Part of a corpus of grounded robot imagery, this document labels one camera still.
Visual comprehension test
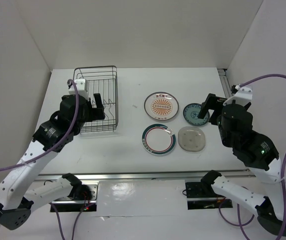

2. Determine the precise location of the blue floral small plate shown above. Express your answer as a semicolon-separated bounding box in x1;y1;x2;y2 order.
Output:
183;103;210;127

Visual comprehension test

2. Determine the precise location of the clear glass square plate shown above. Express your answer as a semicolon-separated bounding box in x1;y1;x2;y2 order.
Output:
178;126;206;152

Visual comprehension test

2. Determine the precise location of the orange sunburst pattern plate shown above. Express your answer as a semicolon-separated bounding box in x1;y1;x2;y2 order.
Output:
144;91;179;121

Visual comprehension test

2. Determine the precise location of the teal red rimmed plate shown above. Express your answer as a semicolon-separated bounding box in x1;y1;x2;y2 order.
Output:
141;123;177;156

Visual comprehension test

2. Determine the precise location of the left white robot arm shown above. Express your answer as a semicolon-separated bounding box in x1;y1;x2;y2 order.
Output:
0;94;105;230

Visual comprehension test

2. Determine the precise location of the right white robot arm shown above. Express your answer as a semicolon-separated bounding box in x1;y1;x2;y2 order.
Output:
198;93;286;237

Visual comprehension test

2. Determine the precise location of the metal wire dish rack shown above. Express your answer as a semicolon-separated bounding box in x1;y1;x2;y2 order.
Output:
73;65;118;134

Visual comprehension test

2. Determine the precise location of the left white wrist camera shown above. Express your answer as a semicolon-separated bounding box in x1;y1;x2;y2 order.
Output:
67;78;88;99

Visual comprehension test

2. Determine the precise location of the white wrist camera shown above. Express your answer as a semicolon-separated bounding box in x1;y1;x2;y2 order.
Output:
67;78;88;99
223;85;253;110

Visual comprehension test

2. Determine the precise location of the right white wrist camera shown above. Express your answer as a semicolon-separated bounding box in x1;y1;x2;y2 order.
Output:
223;85;253;110

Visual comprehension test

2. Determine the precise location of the aluminium right side rail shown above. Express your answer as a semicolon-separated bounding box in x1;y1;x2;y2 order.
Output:
217;68;232;98

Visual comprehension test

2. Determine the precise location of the aluminium rail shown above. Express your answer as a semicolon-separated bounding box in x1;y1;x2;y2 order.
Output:
217;68;232;98
34;169;255;182

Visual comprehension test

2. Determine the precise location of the aluminium front rail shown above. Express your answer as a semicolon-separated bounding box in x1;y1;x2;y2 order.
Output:
34;169;255;182

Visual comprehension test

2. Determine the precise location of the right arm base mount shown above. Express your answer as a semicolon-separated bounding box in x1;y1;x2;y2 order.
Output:
182;181;233;210

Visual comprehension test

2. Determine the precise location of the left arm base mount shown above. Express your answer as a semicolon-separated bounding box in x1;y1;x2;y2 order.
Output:
52;181;98;213

